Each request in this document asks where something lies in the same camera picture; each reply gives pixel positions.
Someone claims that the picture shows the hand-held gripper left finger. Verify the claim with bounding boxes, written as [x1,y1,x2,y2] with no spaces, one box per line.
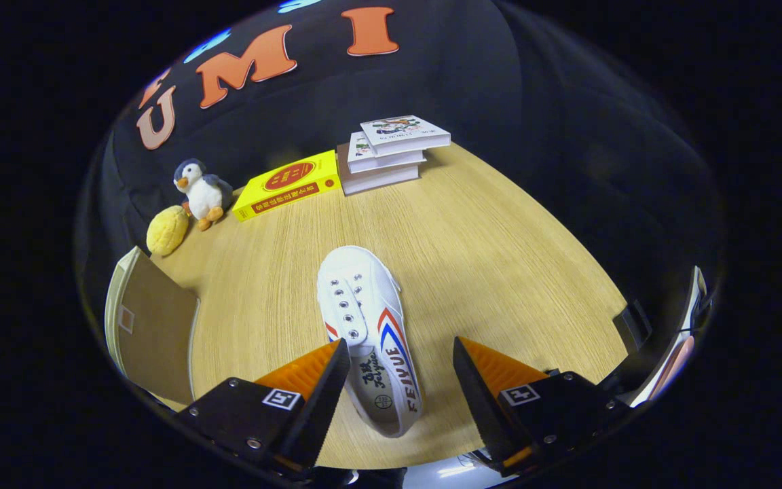
[177,338,351,476]

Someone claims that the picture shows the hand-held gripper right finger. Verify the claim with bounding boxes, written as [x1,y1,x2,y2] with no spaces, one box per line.
[453,336,633,477]

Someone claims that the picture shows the white canvas shoe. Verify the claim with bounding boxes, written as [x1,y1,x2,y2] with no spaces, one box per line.
[316,245,424,438]

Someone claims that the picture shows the cream fabric storage box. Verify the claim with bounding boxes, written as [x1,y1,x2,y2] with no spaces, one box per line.
[105,246,200,408]

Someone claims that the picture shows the black stand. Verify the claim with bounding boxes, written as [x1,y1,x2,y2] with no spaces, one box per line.
[614,299,654,351]

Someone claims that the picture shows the yellow book red circle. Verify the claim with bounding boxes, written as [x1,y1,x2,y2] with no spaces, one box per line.
[232,150,342,222]

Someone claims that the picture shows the brown cover book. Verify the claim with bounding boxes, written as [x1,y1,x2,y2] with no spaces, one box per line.
[337,144,422,196]

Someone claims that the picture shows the yellow plush ball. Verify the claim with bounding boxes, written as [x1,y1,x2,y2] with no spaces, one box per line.
[146,206,189,257]

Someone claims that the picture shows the penguin plush toy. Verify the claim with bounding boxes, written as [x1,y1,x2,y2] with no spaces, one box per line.
[173,159,234,232]

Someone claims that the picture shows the white book green print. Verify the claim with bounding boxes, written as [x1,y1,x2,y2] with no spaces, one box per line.
[348,132,427,174]

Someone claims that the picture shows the white illustrated book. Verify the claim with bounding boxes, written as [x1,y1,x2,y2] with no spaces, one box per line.
[360,115,451,156]

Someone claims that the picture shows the black backdrop cloth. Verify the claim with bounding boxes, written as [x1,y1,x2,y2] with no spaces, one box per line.
[75,0,728,327]

